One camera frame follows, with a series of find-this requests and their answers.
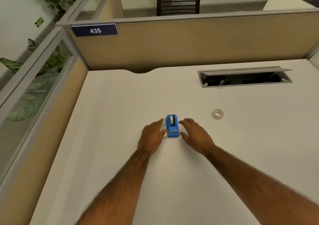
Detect person's left hand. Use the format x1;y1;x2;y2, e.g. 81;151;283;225
137;119;168;156

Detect person's right hand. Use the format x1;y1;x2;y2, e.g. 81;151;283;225
178;118;216;156

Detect person's right forearm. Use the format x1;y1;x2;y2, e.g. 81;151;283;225
203;145;319;225

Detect person's left forearm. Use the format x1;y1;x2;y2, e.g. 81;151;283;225
75;149;152;225

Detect blue tape dispenser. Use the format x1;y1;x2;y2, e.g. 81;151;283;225
165;115;180;138

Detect beige cubicle partition panel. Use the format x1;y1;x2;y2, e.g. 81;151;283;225
62;8;319;74

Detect blue number sign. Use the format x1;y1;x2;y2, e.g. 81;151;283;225
70;24;119;37

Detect large-leaf green plant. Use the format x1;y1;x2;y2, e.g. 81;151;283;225
0;38;71;122

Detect glass partition with beige panel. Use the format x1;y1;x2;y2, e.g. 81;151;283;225
65;0;124;23

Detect glass-topped cubicle partition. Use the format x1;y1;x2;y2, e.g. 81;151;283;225
0;27;91;225

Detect grey desk cable box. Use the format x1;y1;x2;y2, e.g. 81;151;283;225
197;66;293;88

